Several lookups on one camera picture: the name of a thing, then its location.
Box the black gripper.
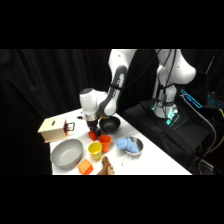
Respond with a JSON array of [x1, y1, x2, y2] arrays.
[[85, 116, 102, 140]]

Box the black bowl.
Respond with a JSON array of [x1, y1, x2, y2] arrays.
[[99, 116, 122, 134]]

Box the grey bowl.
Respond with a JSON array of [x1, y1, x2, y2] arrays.
[[50, 138, 84, 169]]

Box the orange plastic cup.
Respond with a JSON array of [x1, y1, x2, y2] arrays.
[[98, 134, 113, 154]]

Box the yellow plastic cup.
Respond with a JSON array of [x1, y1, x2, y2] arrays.
[[87, 141, 103, 162]]

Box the orange studded block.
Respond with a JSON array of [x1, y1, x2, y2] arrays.
[[77, 158, 94, 176]]

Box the brown plush toy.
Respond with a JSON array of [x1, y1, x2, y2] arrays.
[[96, 155, 116, 176]]

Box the wooden box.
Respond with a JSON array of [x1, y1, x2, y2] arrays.
[[37, 117, 69, 144]]

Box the black robot stand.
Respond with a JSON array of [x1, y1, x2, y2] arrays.
[[121, 99, 214, 170]]

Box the black curtain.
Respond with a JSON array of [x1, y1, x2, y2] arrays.
[[0, 49, 224, 176]]

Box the black metal box handle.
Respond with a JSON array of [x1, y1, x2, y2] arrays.
[[65, 121, 76, 132]]

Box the steel pot with handle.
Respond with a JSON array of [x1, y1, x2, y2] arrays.
[[120, 136, 145, 167]]

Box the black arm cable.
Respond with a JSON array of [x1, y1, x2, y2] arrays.
[[154, 49, 178, 108]]

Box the grey cable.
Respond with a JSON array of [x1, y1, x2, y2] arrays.
[[181, 94, 219, 159]]

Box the yellow cable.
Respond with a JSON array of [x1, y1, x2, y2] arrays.
[[213, 108, 224, 153]]

